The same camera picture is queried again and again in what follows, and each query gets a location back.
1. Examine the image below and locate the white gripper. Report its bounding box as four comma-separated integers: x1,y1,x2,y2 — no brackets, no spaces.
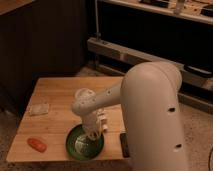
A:
83,112,108,138

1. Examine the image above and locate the green ceramic bowl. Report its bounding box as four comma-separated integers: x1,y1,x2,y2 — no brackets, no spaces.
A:
66,124,104,161

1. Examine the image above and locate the clear plastic packet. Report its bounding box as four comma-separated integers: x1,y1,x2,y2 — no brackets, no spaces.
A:
29,103,49,116

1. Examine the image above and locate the grey metal shelf rail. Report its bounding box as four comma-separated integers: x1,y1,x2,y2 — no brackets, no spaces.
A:
87,37,213,91

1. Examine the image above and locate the orange carrot toy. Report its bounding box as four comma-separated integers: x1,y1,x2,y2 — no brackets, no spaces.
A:
27,138,47,153

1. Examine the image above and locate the small wooden table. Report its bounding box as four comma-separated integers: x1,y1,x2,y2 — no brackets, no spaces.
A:
6,77,121,162

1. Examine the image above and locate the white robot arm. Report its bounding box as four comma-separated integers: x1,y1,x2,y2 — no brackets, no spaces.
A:
72,62,189,171

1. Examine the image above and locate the black remote control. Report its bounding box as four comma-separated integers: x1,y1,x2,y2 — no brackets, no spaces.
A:
120,133,130,158

